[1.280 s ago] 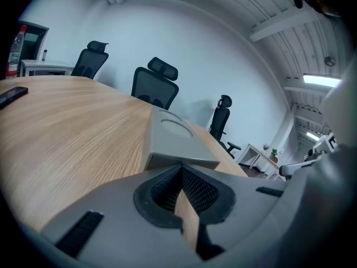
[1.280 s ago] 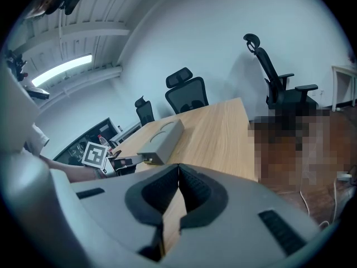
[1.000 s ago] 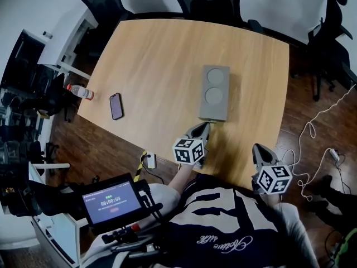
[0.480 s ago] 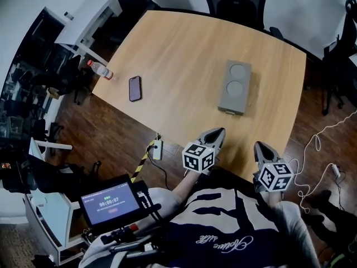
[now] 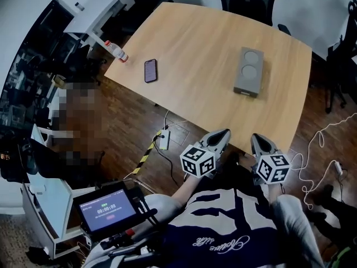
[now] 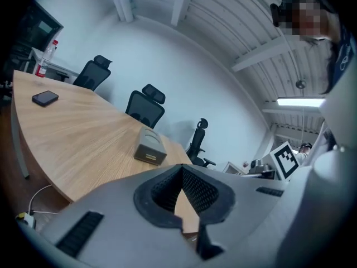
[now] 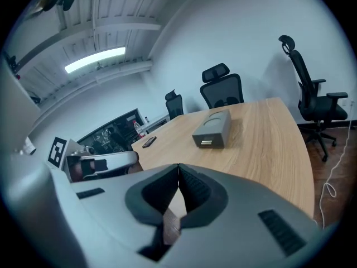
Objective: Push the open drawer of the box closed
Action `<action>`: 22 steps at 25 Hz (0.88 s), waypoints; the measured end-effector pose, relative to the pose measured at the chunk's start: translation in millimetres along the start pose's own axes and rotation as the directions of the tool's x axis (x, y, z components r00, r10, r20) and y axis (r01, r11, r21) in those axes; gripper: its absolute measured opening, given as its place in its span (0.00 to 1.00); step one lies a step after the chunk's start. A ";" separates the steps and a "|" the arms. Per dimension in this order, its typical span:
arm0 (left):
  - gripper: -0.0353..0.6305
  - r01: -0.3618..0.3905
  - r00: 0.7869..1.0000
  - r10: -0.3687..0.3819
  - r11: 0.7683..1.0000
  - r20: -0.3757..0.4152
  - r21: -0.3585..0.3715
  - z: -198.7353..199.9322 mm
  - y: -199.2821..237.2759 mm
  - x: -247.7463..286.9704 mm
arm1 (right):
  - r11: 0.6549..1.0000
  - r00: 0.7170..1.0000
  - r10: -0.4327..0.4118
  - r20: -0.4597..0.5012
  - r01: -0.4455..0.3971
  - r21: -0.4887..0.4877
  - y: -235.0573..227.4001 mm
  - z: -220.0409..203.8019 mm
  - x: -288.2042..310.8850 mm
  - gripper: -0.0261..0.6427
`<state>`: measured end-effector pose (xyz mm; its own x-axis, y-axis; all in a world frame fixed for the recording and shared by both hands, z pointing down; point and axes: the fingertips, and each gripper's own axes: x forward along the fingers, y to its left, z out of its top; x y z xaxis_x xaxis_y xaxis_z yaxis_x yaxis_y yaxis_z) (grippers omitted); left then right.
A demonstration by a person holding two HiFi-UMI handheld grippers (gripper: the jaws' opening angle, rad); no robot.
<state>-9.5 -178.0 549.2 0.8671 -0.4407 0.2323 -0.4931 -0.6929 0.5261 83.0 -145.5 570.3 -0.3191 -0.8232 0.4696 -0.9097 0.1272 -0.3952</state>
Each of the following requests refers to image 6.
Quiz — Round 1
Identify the white power strip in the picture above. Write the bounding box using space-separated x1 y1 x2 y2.
16 212 37 229

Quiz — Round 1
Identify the person's navy white shirt torso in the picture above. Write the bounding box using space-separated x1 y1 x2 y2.
319 23 357 153

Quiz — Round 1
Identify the clear red-capped water bottle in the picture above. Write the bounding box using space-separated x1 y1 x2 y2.
34 39 60 78

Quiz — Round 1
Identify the white side desk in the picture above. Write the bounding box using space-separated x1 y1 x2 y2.
27 46 80 81

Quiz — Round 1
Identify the white box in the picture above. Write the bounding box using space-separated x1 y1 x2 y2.
224 161 244 176

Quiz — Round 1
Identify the black head-worn camera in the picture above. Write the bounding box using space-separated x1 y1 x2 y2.
269 0 301 28

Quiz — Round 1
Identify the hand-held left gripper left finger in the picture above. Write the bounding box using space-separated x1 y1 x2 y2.
38 164 208 268

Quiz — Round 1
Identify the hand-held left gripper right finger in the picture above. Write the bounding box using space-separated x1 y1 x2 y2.
182 164 290 252

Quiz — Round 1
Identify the grey box with dark end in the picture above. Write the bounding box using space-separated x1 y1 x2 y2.
134 145 165 166

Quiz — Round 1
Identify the grey card box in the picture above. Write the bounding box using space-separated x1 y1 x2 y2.
133 126 168 163

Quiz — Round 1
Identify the black smartphone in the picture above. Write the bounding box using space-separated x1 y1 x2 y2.
31 90 60 107

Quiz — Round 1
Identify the long ceiling light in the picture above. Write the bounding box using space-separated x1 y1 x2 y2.
276 97 326 108

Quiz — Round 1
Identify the white power cable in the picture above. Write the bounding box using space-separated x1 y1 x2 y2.
27 184 61 215

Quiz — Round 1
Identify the person's head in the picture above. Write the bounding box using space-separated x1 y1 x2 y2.
290 0 330 42

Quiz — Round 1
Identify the black glass cabinet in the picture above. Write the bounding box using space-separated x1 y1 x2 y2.
9 0 65 66

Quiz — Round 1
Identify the black mesh office chair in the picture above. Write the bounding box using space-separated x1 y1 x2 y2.
72 55 113 92
124 83 166 130
185 118 217 168

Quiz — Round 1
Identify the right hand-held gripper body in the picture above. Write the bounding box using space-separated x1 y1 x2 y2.
248 141 301 181

